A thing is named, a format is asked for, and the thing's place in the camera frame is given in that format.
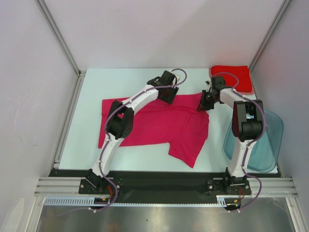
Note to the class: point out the aluminium frame post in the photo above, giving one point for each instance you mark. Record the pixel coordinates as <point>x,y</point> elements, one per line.
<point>57,34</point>
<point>270,32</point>

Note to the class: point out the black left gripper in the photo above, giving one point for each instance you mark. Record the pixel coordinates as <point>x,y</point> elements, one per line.
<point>169,99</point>

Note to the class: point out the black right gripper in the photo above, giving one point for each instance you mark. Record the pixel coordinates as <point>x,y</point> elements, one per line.
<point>203,105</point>

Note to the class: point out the teal transparent plastic bin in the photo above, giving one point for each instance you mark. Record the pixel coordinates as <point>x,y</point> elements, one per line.
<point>264,155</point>

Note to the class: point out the folded red t shirt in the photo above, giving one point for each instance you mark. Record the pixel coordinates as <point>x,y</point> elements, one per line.
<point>241,72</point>

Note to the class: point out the front aluminium frame rail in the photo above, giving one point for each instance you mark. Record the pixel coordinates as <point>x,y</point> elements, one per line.
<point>69,186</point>

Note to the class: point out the magenta pink t shirt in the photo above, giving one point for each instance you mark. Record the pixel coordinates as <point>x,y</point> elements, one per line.
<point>179,124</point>

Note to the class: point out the right aluminium frame post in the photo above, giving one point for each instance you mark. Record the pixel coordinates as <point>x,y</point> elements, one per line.
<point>270,32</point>

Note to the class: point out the grey slotted cable duct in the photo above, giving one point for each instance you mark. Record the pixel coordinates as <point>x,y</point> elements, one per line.
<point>100,202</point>

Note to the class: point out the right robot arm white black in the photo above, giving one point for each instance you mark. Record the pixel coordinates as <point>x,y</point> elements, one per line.
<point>248,126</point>

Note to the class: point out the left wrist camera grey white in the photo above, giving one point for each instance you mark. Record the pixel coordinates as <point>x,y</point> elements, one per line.
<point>177,73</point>

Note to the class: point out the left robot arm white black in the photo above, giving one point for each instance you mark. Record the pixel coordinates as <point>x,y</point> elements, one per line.
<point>119,124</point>

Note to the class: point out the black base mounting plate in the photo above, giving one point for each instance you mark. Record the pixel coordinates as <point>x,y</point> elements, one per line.
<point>157,187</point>

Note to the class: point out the left aluminium frame post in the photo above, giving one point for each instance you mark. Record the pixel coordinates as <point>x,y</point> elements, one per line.
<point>57,34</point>

